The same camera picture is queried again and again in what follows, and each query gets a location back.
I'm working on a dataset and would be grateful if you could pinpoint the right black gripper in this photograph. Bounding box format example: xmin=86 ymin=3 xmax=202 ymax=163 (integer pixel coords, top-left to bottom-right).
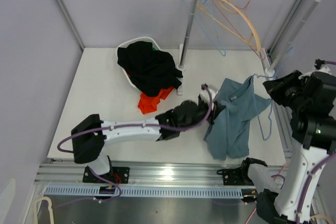
xmin=264 ymin=70 xmax=309 ymax=112

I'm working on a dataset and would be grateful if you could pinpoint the grey blue t shirt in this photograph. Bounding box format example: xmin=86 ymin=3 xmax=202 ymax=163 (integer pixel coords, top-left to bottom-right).
xmin=205 ymin=76 xmax=272 ymax=161

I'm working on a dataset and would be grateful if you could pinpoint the orange t shirt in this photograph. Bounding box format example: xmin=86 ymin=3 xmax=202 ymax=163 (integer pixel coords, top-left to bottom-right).
xmin=127 ymin=71 xmax=178 ymax=114

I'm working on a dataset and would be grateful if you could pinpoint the black t shirt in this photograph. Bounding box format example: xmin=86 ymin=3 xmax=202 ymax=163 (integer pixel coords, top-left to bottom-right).
xmin=117 ymin=41 xmax=183 ymax=97

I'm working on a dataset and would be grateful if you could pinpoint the beige wooden hanger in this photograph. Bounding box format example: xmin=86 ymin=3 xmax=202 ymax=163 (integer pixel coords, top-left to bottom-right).
xmin=196 ymin=0 xmax=262 ymax=56

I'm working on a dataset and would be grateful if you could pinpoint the pink wire hanger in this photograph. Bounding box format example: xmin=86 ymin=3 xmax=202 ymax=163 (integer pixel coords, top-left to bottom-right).
xmin=212 ymin=0 xmax=266 ymax=61

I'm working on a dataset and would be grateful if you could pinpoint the light blue wire hanger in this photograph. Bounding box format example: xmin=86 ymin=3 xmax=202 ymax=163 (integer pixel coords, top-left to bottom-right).
xmin=182 ymin=0 xmax=226 ymax=57

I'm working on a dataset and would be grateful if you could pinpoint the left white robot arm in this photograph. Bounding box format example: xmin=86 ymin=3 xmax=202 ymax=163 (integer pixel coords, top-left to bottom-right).
xmin=71 ymin=97 xmax=226 ymax=183

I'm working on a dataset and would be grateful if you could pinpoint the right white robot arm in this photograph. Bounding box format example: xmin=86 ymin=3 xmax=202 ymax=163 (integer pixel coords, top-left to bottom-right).
xmin=239 ymin=70 xmax=335 ymax=223

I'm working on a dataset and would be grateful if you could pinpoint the pink hanger on floor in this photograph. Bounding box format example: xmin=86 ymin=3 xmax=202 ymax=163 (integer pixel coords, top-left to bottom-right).
xmin=245 ymin=163 xmax=289 ymax=224

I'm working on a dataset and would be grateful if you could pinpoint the beige hanger on floor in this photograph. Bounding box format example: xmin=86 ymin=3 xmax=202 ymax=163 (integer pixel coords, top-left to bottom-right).
xmin=310 ymin=214 xmax=334 ymax=224

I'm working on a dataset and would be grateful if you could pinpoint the beige hanger floor left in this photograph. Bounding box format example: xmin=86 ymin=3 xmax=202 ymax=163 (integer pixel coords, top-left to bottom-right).
xmin=33 ymin=196 xmax=55 ymax=224

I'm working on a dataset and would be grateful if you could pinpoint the white plastic basket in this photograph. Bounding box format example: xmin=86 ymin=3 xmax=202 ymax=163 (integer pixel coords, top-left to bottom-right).
xmin=115 ymin=36 xmax=161 ymax=90

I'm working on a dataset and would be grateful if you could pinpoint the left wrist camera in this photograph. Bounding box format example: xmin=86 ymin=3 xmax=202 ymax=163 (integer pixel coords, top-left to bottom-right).
xmin=199 ymin=85 xmax=219 ymax=104

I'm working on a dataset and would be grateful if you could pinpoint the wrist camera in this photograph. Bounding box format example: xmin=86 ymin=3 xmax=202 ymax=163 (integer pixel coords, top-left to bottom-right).
xmin=298 ymin=59 xmax=335 ymax=80
xmin=199 ymin=85 xmax=219 ymax=104

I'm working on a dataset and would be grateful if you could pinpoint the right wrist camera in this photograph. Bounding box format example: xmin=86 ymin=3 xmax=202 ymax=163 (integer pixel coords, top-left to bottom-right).
xmin=298 ymin=59 xmax=335 ymax=80

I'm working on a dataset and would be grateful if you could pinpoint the right black mount plate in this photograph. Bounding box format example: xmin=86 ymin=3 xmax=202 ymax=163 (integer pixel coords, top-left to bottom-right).
xmin=216 ymin=168 xmax=253 ymax=186

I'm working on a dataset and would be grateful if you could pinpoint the black mount plate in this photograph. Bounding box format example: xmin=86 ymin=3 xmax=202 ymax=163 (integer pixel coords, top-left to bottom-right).
xmin=216 ymin=168 xmax=253 ymax=186
xmin=82 ymin=166 xmax=130 ymax=184

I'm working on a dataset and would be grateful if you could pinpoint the white slotted cable duct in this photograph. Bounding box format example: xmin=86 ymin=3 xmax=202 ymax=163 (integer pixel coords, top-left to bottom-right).
xmin=45 ymin=186 xmax=243 ymax=199

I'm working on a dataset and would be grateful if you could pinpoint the left black mount plate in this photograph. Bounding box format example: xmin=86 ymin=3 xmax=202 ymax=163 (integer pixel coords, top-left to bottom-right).
xmin=82 ymin=166 xmax=130 ymax=184

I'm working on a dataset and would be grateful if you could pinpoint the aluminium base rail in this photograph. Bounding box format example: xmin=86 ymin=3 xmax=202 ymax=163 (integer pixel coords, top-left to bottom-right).
xmin=34 ymin=48 xmax=321 ymax=190

